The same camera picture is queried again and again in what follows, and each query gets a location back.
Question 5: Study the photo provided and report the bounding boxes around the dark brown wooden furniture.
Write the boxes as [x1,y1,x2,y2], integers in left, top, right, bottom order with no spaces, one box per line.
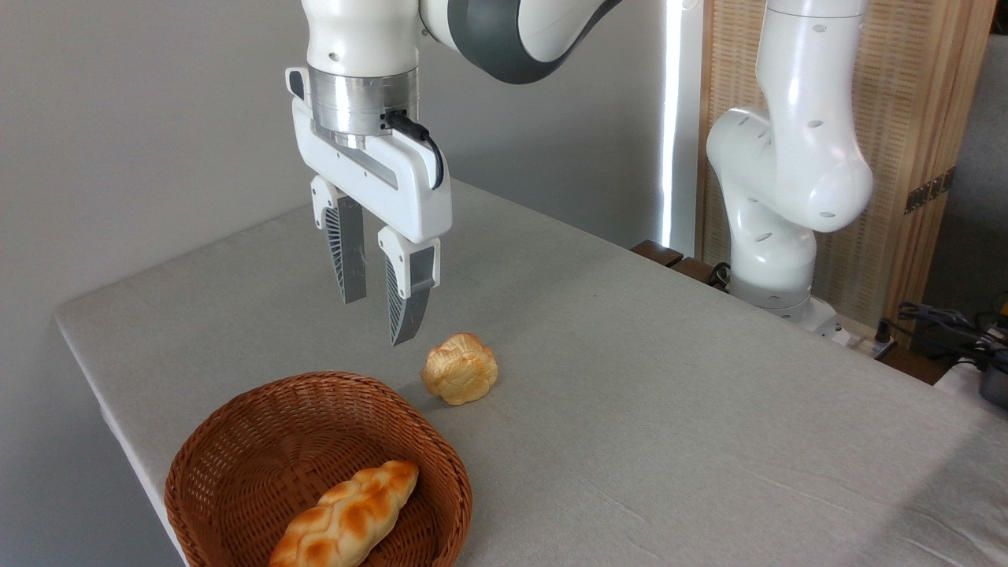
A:
[630,239,733,292]

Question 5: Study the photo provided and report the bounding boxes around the brown woven wicker basket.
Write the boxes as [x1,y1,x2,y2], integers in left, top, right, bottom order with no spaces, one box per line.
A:
[164,371,474,567]

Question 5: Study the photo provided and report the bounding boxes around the black cable bundle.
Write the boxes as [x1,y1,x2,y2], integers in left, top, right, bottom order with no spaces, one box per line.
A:
[896,302,1008,372]

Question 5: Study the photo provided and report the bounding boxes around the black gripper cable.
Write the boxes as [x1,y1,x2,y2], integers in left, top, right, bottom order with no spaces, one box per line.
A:
[384,110,446,191]

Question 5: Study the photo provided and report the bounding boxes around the wooden bamboo folding screen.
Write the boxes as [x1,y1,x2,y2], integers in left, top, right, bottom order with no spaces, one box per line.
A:
[696,0,997,347]

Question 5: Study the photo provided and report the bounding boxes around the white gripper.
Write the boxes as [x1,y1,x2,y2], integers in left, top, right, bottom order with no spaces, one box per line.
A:
[286,67,453,347]

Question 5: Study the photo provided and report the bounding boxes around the dark metal screen hinge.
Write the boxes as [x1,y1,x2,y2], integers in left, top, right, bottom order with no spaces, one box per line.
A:
[904,167,957,215]

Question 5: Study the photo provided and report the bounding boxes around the long braided bread loaf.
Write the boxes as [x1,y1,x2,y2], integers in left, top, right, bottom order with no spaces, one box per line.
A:
[269,460,420,567]

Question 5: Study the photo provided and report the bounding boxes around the grey tablecloth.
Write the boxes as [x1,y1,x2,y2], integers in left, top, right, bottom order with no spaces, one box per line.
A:
[54,180,1008,567]

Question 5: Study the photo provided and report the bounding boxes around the round golden bread roll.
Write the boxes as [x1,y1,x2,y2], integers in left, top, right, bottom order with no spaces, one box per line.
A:
[420,332,499,406]

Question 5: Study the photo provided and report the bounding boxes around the grey round container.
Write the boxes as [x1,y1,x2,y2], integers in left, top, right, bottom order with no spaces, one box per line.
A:
[979,365,1008,409]

